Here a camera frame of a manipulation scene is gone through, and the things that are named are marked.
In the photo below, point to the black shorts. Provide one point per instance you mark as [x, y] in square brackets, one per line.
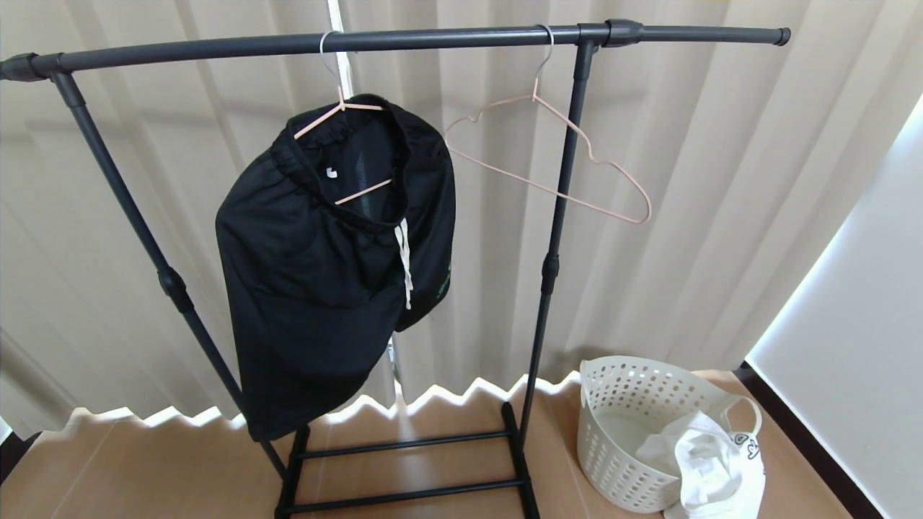
[303, 303]

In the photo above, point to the pink clothes hanger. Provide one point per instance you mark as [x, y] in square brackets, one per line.
[340, 107]
[535, 97]

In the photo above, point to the white laundry basket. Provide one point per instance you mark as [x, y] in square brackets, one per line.
[613, 432]

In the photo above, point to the black clothes rack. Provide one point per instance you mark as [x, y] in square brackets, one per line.
[216, 45]

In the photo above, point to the beige curtain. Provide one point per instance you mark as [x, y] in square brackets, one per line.
[721, 180]

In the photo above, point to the white printed garment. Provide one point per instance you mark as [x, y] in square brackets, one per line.
[714, 468]

